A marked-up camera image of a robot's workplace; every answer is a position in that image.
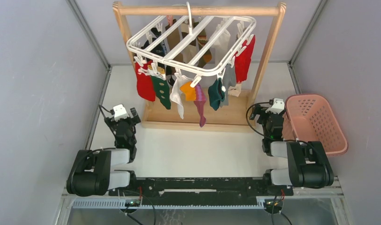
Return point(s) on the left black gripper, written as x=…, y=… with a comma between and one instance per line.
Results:
x=133, y=121

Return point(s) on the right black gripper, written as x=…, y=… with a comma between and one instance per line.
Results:
x=258, y=109

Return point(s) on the pink plastic laundry basket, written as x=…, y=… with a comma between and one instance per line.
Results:
x=309, y=117

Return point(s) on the grey sock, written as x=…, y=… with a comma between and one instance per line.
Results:
x=229, y=80

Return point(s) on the orange pink purple sock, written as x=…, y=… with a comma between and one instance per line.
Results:
x=198, y=97

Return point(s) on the white plastic clip hanger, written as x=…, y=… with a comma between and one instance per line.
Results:
x=182, y=56

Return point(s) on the red fuzzy sock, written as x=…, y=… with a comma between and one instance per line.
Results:
x=144, y=82
x=243, y=59

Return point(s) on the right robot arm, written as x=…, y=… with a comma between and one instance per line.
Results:
x=308, y=165

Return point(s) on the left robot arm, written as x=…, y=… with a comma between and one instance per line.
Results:
x=93, y=171

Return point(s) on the green dotted sock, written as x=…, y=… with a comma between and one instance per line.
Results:
x=160, y=86

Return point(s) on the dark green reindeer sock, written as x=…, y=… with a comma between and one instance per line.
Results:
x=216, y=94

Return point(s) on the black patterned sock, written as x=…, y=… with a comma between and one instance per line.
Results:
x=161, y=50

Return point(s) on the brown striped sock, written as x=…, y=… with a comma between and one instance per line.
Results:
x=202, y=40

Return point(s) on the white cream sock back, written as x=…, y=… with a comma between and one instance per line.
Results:
x=221, y=46

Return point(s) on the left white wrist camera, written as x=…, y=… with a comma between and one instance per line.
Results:
x=120, y=112

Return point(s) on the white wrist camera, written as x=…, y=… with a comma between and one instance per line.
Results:
x=120, y=112
x=277, y=106

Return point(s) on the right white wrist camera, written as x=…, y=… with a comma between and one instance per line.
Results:
x=277, y=106

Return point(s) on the wooden hanger rack frame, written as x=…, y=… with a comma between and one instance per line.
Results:
x=229, y=118

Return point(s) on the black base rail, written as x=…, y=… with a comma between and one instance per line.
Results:
x=241, y=191

